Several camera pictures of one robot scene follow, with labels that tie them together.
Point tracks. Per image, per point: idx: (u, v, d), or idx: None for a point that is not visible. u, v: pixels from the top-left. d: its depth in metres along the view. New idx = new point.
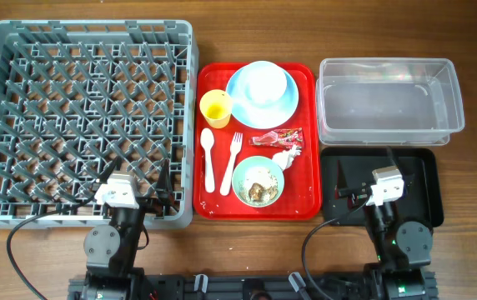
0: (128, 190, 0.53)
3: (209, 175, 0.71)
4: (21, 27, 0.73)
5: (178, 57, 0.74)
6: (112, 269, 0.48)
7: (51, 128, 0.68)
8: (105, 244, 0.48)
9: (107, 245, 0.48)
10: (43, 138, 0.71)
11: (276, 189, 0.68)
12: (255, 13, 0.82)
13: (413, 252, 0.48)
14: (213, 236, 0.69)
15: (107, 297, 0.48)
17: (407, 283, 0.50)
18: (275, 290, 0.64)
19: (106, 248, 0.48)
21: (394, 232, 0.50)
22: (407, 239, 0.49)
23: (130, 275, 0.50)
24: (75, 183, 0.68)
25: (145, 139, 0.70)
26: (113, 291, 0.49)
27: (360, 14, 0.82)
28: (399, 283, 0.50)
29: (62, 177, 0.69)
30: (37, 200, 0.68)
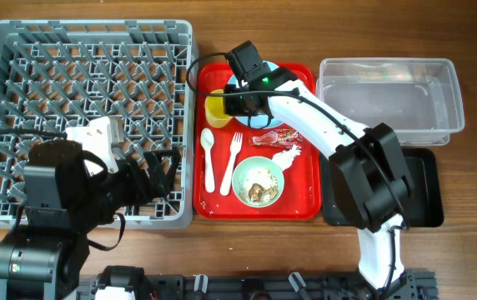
0: (102, 129, 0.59)
3: (209, 175, 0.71)
4: (20, 27, 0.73)
5: (178, 57, 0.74)
6: (59, 185, 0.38)
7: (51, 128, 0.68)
8: (57, 152, 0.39)
9: (43, 154, 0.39)
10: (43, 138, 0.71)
11: (276, 189, 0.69)
12: (254, 12, 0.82)
13: (253, 62, 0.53)
14: (213, 236, 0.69)
15: (33, 251, 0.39)
17: (273, 76, 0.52)
18: (276, 290, 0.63)
19: (58, 154, 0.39)
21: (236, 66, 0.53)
22: (248, 58, 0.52)
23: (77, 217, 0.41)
24: None
25: (145, 139, 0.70)
26: (47, 241, 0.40)
27: (360, 14, 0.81)
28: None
29: None
30: None
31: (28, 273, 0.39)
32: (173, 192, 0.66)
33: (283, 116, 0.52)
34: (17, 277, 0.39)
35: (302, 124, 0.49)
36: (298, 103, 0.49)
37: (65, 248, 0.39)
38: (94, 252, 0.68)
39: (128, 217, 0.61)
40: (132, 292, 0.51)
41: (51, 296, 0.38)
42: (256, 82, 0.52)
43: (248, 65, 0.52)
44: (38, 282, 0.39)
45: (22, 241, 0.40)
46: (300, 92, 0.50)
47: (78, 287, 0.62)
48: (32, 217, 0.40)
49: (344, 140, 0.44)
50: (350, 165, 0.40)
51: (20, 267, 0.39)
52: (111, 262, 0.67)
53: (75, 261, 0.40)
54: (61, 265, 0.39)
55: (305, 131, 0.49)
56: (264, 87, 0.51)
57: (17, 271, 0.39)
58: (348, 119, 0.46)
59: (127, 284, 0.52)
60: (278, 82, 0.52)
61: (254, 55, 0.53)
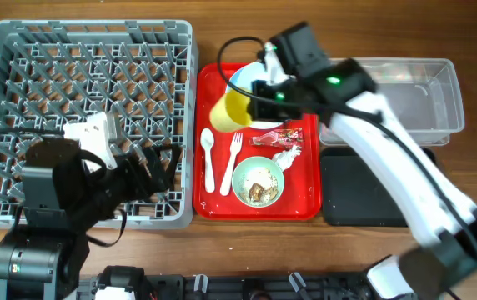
0: (99, 125, 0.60)
3: (209, 175, 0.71)
4: (20, 27, 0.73)
5: (178, 57, 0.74)
6: (57, 187, 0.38)
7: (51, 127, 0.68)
8: (54, 152, 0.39)
9: (41, 154, 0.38)
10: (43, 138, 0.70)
11: (276, 189, 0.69)
12: (255, 12, 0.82)
13: (307, 52, 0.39)
14: (213, 236, 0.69)
15: (32, 254, 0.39)
17: (338, 74, 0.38)
18: (276, 290, 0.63)
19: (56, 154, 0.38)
21: (283, 55, 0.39)
22: (303, 45, 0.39)
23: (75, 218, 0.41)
24: None
25: (145, 139, 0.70)
26: (45, 245, 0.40)
27: (360, 14, 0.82)
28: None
29: None
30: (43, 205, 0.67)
31: (29, 274, 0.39)
32: (173, 192, 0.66)
33: (346, 132, 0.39)
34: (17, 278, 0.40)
35: (380, 164, 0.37)
36: (384, 139, 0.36)
37: (64, 248, 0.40)
38: (94, 252, 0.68)
39: (128, 217, 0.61)
40: (131, 293, 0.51)
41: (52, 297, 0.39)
42: (330, 96, 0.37)
43: (301, 54, 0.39)
44: (38, 282, 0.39)
45: (22, 241, 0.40)
46: (385, 119, 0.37)
47: (78, 287, 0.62)
48: (30, 217, 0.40)
49: (449, 221, 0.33)
50: (451, 258, 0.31)
51: (20, 267, 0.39)
52: (111, 262, 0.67)
53: (74, 261, 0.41)
54: (61, 266, 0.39)
55: (378, 166, 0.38)
56: (330, 89, 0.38)
57: (17, 272, 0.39)
58: (448, 182, 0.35)
59: (127, 284, 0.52)
60: (348, 87, 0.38)
61: (309, 37, 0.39)
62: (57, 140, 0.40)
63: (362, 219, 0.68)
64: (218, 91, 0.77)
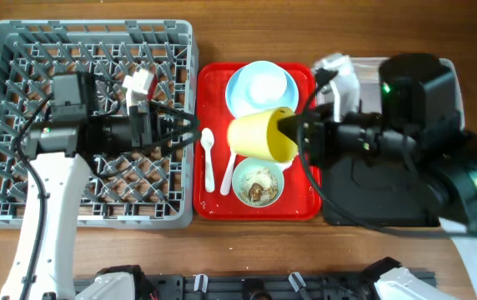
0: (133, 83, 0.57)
3: (209, 175, 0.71)
4: (20, 27, 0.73)
5: (178, 57, 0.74)
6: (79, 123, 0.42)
7: None
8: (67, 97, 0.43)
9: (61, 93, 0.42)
10: None
11: (276, 189, 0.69)
12: (255, 12, 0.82)
13: (439, 109, 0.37)
14: (213, 236, 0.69)
15: (55, 132, 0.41)
17: None
18: (275, 290, 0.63)
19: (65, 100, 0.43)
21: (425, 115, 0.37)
22: (434, 102, 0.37)
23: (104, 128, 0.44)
24: (98, 183, 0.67)
25: (142, 159, 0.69)
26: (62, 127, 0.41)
27: (360, 14, 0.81)
28: (470, 172, 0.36)
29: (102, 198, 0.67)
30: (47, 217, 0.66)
31: (53, 145, 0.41)
32: (173, 192, 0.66)
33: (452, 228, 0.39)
34: (43, 145, 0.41)
35: None
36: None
37: (82, 127, 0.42)
38: (94, 252, 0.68)
39: (128, 217, 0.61)
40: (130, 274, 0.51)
41: (73, 146, 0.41)
42: (426, 142, 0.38)
43: (434, 117, 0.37)
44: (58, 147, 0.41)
45: (46, 122, 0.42)
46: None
47: (78, 287, 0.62)
48: (57, 115, 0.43)
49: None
50: None
51: (50, 130, 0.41)
52: (111, 262, 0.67)
53: (93, 143, 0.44)
54: (80, 138, 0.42)
55: None
56: (474, 186, 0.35)
57: (44, 137, 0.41)
58: None
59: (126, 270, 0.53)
60: None
61: (448, 94, 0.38)
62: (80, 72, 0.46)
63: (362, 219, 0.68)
64: (218, 90, 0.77)
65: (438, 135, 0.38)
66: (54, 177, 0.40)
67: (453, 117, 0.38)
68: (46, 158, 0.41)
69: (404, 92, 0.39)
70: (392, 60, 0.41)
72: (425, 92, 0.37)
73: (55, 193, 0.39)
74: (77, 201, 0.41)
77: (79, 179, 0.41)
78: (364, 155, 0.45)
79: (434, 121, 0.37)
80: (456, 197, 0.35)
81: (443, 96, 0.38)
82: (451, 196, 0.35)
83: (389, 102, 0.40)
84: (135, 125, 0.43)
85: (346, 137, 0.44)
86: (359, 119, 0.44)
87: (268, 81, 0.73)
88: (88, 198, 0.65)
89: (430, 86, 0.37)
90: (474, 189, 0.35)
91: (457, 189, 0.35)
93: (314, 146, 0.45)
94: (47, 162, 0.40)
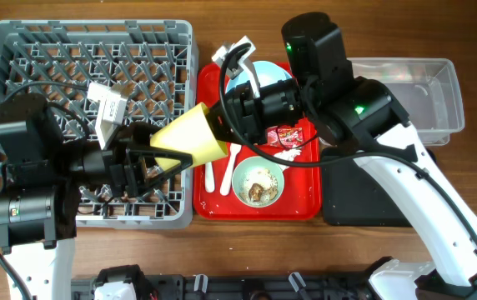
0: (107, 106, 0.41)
3: (210, 175, 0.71)
4: (20, 27, 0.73)
5: (178, 57, 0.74)
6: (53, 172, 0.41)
7: (73, 128, 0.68)
8: (22, 152, 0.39)
9: (18, 148, 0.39)
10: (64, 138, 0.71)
11: (276, 189, 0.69)
12: (255, 12, 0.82)
13: (328, 59, 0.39)
14: (213, 236, 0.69)
15: (27, 207, 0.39)
17: (365, 101, 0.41)
18: (276, 290, 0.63)
19: (22, 157, 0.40)
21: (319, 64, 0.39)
22: (328, 55, 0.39)
23: (75, 167, 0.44)
24: None
25: None
26: (33, 202, 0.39)
27: (360, 14, 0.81)
28: (354, 105, 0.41)
29: (102, 197, 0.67)
30: None
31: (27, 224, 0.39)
32: (173, 192, 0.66)
33: (373, 170, 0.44)
34: (15, 230, 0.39)
35: (414, 208, 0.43)
36: (414, 177, 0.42)
37: (58, 191, 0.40)
38: (94, 252, 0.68)
39: (128, 217, 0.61)
40: (130, 284, 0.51)
41: (52, 234, 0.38)
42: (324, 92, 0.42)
43: (327, 70, 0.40)
44: (38, 227, 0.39)
45: (14, 196, 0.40)
46: (418, 157, 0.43)
47: (78, 287, 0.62)
48: (20, 175, 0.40)
49: None
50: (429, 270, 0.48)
51: (20, 213, 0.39)
52: (111, 262, 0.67)
53: (71, 204, 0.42)
54: (58, 207, 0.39)
55: (405, 202, 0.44)
56: (364, 120, 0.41)
57: (15, 222, 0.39)
58: None
59: (125, 277, 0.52)
60: (374, 109, 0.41)
61: (338, 42, 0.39)
62: (22, 97, 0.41)
63: (362, 219, 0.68)
64: (218, 91, 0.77)
65: (333, 82, 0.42)
66: (38, 274, 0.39)
67: (344, 64, 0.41)
68: (23, 250, 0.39)
69: (303, 49, 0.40)
70: (292, 22, 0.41)
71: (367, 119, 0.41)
72: (316, 47, 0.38)
73: (42, 295, 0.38)
74: (67, 285, 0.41)
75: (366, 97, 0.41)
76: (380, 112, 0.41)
77: (65, 267, 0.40)
78: (288, 119, 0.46)
79: (328, 72, 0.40)
80: (346, 133, 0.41)
81: (333, 48, 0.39)
82: (344, 131, 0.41)
83: (296, 58, 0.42)
84: (115, 173, 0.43)
85: (269, 110, 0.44)
86: (274, 87, 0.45)
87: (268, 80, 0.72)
88: (88, 198, 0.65)
89: (322, 42, 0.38)
90: (359, 118, 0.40)
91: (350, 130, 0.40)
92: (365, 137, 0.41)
93: (248, 125, 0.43)
94: (27, 257, 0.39)
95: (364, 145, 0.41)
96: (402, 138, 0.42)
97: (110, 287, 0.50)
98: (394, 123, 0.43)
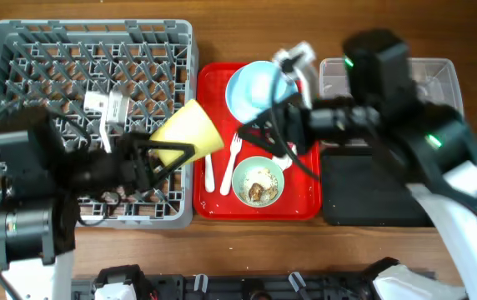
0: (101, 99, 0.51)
3: (210, 175, 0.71)
4: (20, 27, 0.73)
5: (178, 57, 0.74)
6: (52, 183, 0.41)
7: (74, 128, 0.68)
8: (20, 163, 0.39)
9: (18, 160, 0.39)
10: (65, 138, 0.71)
11: (276, 189, 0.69)
12: (255, 12, 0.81)
13: (389, 78, 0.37)
14: (213, 236, 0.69)
15: (23, 222, 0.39)
17: (438, 132, 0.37)
18: (275, 289, 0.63)
19: (22, 167, 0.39)
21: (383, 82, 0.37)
22: (391, 72, 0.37)
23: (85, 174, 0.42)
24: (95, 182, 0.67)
25: None
26: (31, 216, 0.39)
27: (360, 14, 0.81)
28: (425, 133, 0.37)
29: None
30: None
31: (24, 238, 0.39)
32: (173, 192, 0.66)
33: (431, 205, 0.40)
34: (12, 244, 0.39)
35: (466, 255, 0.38)
36: None
37: (57, 204, 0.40)
38: (94, 252, 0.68)
39: (128, 217, 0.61)
40: (130, 286, 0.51)
41: (50, 250, 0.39)
42: (388, 114, 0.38)
43: (390, 88, 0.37)
44: (36, 242, 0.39)
45: (12, 208, 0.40)
46: None
47: (78, 287, 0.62)
48: (19, 187, 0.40)
49: None
50: None
51: (17, 227, 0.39)
52: (111, 262, 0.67)
53: (69, 217, 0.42)
54: (56, 222, 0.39)
55: (455, 247, 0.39)
56: (438, 153, 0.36)
57: (12, 237, 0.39)
58: None
59: (125, 279, 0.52)
60: (447, 142, 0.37)
61: (401, 57, 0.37)
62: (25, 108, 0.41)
63: (362, 219, 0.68)
64: (218, 90, 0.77)
65: (399, 105, 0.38)
66: (36, 292, 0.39)
67: (410, 85, 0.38)
68: (20, 267, 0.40)
69: (364, 63, 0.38)
70: (351, 37, 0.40)
71: (440, 152, 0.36)
72: (380, 62, 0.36)
73: None
74: (67, 287, 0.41)
75: (438, 124, 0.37)
76: (453, 145, 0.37)
77: (64, 281, 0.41)
78: (336, 136, 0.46)
79: (392, 91, 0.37)
80: (416, 161, 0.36)
81: (400, 66, 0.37)
82: (413, 162, 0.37)
83: (355, 75, 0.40)
84: (128, 170, 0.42)
85: (317, 124, 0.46)
86: (326, 105, 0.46)
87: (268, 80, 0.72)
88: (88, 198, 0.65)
89: (387, 57, 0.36)
90: (432, 151, 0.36)
91: (419, 157, 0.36)
92: (436, 172, 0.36)
93: (291, 131, 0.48)
94: (29, 267, 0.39)
95: (435, 184, 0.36)
96: (472, 182, 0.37)
97: (111, 288, 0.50)
98: (467, 164, 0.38)
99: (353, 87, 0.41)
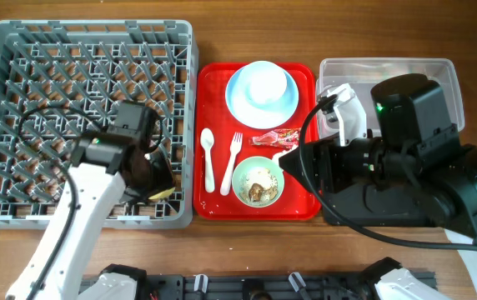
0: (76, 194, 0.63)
3: (209, 174, 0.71)
4: (20, 27, 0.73)
5: (178, 57, 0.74)
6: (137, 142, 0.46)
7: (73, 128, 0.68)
8: (123, 119, 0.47)
9: (125, 120, 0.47)
10: (65, 138, 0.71)
11: (276, 189, 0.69)
12: (255, 12, 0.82)
13: (437, 123, 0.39)
14: (213, 236, 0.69)
15: (105, 142, 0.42)
17: None
18: (275, 290, 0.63)
19: (123, 123, 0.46)
21: (429, 127, 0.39)
22: (430, 117, 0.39)
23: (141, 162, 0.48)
24: None
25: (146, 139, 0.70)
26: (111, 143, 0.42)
27: (360, 14, 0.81)
28: None
29: None
30: (19, 178, 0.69)
31: (100, 156, 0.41)
32: (173, 192, 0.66)
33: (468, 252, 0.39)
34: (87, 155, 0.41)
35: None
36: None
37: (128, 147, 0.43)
38: (94, 252, 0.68)
39: (128, 217, 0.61)
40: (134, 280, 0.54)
41: (118, 164, 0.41)
42: (427, 157, 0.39)
43: (427, 132, 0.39)
44: (106, 160, 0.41)
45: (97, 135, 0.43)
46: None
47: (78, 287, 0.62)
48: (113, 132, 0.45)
49: None
50: None
51: (98, 142, 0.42)
52: (111, 262, 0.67)
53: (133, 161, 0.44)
54: (126, 156, 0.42)
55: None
56: None
57: (92, 148, 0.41)
58: None
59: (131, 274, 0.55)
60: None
61: (439, 100, 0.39)
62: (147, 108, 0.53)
63: (362, 219, 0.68)
64: (218, 91, 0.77)
65: (440, 150, 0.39)
66: (91, 189, 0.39)
67: (449, 129, 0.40)
68: (86, 171, 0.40)
69: (399, 109, 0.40)
70: (384, 84, 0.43)
71: None
72: (415, 105, 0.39)
73: (87, 208, 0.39)
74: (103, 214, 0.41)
75: None
76: None
77: (112, 197, 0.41)
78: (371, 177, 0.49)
79: (429, 134, 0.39)
80: (462, 209, 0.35)
81: (437, 107, 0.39)
82: (457, 207, 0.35)
83: (388, 119, 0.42)
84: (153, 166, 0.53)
85: (352, 164, 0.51)
86: (360, 145, 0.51)
87: (268, 81, 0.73)
88: None
89: (421, 100, 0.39)
90: None
91: (463, 200, 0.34)
92: None
93: (321, 167, 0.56)
94: (89, 174, 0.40)
95: None
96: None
97: (117, 276, 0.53)
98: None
99: (390, 136, 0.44)
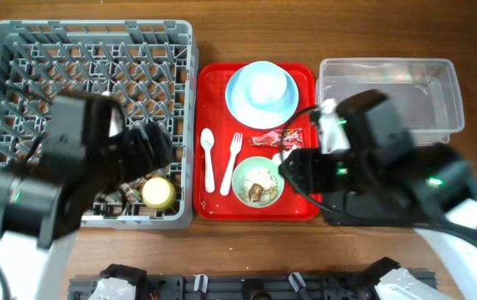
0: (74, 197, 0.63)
3: (209, 174, 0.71)
4: (20, 27, 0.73)
5: (178, 57, 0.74)
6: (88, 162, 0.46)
7: None
8: (63, 128, 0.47)
9: (62, 130, 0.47)
10: None
11: (275, 189, 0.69)
12: (255, 12, 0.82)
13: (389, 130, 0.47)
14: (213, 236, 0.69)
15: (33, 189, 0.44)
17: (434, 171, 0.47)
18: (276, 290, 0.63)
19: (62, 133, 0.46)
21: (382, 133, 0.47)
22: (384, 127, 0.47)
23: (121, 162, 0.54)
24: None
25: None
26: (41, 185, 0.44)
27: (360, 14, 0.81)
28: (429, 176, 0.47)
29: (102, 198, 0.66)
30: None
31: (30, 207, 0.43)
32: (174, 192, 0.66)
33: None
34: (11, 212, 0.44)
35: None
36: None
37: (67, 187, 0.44)
38: (94, 252, 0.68)
39: (128, 217, 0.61)
40: (133, 286, 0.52)
41: (52, 215, 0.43)
42: (384, 158, 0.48)
43: (382, 137, 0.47)
44: (37, 216, 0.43)
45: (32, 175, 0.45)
46: None
47: (78, 287, 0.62)
48: (52, 150, 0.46)
49: None
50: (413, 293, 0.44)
51: (21, 194, 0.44)
52: (112, 262, 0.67)
53: (78, 202, 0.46)
54: (62, 202, 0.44)
55: None
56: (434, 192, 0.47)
57: (13, 201, 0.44)
58: None
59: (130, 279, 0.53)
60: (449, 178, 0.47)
61: (390, 110, 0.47)
62: (103, 102, 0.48)
63: None
64: (218, 91, 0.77)
65: (392, 152, 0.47)
66: None
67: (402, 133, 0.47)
68: None
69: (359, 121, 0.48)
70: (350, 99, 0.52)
71: (444, 191, 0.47)
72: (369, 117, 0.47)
73: None
74: None
75: (435, 165, 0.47)
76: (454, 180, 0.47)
77: None
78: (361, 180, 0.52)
79: (384, 139, 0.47)
80: (417, 201, 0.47)
81: (386, 116, 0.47)
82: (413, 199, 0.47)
83: (353, 129, 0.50)
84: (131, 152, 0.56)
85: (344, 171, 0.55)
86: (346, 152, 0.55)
87: (268, 81, 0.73)
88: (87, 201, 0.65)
89: (374, 112, 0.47)
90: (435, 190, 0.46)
91: (419, 196, 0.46)
92: (435, 209, 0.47)
93: (309, 179, 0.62)
94: None
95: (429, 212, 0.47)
96: None
97: (115, 282, 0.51)
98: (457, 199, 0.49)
99: (364, 141, 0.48)
